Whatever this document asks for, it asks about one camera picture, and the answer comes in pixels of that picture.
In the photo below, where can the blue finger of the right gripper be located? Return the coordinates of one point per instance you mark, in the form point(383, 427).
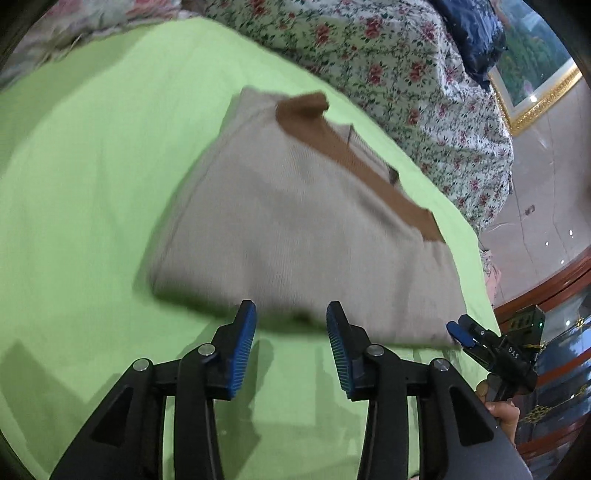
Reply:
point(468, 324)
point(460, 335)

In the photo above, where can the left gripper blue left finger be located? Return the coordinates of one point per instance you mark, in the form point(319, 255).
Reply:
point(212, 371)

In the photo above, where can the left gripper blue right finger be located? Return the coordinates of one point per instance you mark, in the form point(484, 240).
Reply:
point(371, 372)

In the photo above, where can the beige knit sweater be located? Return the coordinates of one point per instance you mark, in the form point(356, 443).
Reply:
point(292, 211)

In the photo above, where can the person's right hand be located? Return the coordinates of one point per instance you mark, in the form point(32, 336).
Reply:
point(506, 413)

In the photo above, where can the pink patterned bedsheet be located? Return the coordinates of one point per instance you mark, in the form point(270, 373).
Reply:
point(492, 274)

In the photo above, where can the gold framed picture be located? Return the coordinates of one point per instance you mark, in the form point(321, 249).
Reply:
point(535, 71)

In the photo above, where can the red floral quilt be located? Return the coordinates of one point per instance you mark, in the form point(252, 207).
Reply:
point(397, 62)

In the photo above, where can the dark blue garment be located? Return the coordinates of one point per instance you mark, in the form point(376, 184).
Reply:
point(478, 33)

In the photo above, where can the pink floral pillow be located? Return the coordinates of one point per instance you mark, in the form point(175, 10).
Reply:
point(69, 24)

